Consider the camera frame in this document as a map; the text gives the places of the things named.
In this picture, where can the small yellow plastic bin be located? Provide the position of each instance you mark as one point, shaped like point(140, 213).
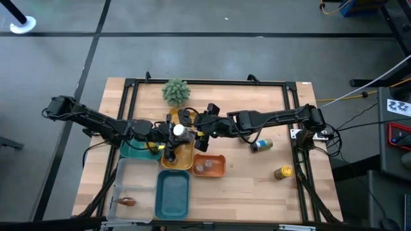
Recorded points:
point(173, 111)

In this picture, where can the black desk frame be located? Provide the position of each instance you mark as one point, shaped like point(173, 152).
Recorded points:
point(372, 82)

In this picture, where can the red-framed device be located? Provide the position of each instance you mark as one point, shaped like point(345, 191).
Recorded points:
point(390, 128)

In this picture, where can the orange plastic bin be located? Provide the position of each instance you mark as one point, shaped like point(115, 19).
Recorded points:
point(218, 160)

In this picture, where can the yellow-lid spice jar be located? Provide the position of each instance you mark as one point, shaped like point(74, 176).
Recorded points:
point(284, 172)
point(154, 148)

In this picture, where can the artificial succulent in patterned pot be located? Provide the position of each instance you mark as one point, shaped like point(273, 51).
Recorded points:
point(175, 92)

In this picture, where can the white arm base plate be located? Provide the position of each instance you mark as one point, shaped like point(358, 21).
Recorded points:
point(318, 134)

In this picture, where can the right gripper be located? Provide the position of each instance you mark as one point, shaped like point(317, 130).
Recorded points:
point(218, 126)

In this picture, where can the blue box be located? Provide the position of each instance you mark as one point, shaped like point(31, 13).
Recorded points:
point(356, 8)

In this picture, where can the large yellow plastic bin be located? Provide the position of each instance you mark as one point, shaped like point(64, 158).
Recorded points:
point(186, 158)

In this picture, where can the black pole white base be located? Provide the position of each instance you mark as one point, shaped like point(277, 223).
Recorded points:
point(24, 24)

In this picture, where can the teal plastic bin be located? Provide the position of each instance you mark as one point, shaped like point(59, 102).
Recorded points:
point(172, 195)
point(135, 154)

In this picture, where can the small corked glass jar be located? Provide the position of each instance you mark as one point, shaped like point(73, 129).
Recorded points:
point(200, 168)
point(208, 164)

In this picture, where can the clear plastic bin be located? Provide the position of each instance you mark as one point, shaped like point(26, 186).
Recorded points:
point(135, 179)

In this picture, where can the white patterned sticker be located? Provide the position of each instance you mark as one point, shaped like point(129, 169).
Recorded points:
point(398, 107)

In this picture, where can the brown spice packet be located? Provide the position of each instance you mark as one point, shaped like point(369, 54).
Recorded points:
point(126, 201)

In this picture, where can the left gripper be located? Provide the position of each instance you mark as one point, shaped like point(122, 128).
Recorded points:
point(163, 133)

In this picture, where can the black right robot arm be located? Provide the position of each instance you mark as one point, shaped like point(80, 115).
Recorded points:
point(273, 117)

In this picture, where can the green spice tin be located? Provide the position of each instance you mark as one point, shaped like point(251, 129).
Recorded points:
point(185, 122)
point(183, 114)

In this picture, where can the grey chair foot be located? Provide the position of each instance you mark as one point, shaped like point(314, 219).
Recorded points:
point(9, 142)

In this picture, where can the white-lid peppercorn jar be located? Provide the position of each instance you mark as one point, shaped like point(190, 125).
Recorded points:
point(178, 129)

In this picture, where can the black table frame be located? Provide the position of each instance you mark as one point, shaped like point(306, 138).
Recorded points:
point(208, 82)

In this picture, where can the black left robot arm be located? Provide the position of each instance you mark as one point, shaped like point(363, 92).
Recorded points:
point(96, 120)

